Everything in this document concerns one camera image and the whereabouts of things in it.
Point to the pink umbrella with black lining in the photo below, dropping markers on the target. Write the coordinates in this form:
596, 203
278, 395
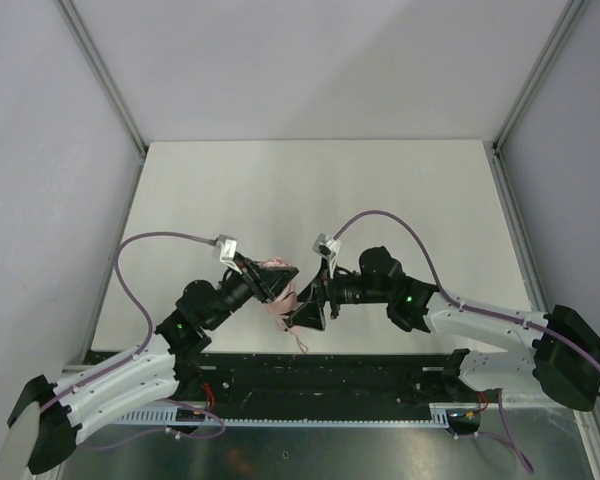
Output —
280, 310

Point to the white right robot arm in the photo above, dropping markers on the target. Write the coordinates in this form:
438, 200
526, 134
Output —
555, 353

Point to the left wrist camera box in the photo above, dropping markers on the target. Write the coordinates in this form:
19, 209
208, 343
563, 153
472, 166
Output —
226, 247

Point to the white slotted cable duct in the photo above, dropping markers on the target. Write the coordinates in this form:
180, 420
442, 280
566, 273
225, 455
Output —
396, 415

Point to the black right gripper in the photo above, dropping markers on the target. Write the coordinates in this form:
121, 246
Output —
327, 292

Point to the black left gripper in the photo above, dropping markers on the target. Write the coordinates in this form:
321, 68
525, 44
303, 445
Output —
255, 281

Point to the aluminium frame post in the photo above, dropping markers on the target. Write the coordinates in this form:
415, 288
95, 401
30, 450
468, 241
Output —
549, 54
88, 48

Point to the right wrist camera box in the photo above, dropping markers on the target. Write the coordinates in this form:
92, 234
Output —
328, 248

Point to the aluminium frame post right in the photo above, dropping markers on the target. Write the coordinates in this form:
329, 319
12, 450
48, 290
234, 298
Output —
549, 54

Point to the aluminium side rail right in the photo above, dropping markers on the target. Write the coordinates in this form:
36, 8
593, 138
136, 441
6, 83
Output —
517, 231

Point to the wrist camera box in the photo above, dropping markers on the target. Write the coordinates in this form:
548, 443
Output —
226, 247
328, 248

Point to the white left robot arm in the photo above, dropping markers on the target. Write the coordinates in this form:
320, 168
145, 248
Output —
73, 409

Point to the black mounting base plate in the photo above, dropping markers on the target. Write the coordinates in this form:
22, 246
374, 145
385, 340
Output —
243, 380

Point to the aluminium frame post left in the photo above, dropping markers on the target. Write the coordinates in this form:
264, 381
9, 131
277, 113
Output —
88, 48

